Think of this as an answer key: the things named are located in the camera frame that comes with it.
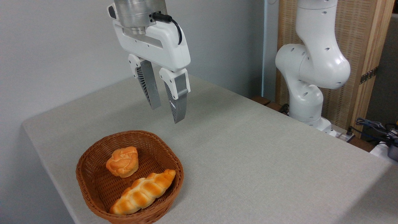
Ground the long braided bread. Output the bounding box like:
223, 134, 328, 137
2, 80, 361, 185
109, 169, 177, 216

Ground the pale vertical wall trim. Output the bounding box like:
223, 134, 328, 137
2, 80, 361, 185
262, 0, 269, 97

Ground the white box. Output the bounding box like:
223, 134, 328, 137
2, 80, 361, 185
369, 141, 398, 166

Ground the dark metal screen hinge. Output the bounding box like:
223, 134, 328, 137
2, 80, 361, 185
360, 66, 379, 85

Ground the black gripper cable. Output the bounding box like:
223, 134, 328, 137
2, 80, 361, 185
151, 12, 183, 45

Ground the round orange bread roll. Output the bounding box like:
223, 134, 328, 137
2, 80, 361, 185
106, 146, 139, 178

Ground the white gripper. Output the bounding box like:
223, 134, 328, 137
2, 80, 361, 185
107, 3, 191, 124

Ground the dark grey device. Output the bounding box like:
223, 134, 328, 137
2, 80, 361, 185
387, 144, 398, 162

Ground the brown wicker basket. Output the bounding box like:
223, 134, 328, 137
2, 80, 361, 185
76, 130, 184, 224

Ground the bundle of dark cables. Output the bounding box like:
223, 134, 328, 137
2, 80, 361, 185
348, 117, 398, 144

